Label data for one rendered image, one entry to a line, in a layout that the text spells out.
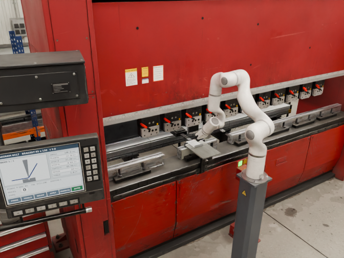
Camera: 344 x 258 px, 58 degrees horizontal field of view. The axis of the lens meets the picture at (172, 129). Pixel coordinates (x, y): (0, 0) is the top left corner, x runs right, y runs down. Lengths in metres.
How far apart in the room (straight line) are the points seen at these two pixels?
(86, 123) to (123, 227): 1.01
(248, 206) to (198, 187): 0.60
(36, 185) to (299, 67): 2.59
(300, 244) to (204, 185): 1.13
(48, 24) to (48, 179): 0.78
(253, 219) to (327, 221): 1.46
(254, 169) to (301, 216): 1.59
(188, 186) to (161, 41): 1.24
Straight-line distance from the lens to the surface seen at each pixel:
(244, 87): 2.15
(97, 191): 1.62
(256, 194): 2.30
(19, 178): 1.56
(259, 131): 2.05
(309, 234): 3.52
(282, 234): 3.43
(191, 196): 2.80
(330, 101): 4.32
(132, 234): 2.70
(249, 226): 2.47
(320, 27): 3.41
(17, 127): 3.99
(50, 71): 1.39
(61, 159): 1.51
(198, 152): 2.54
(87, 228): 2.33
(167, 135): 2.84
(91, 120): 1.94
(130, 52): 2.15
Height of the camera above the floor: 2.23
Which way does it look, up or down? 25 degrees down
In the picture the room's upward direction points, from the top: straight up
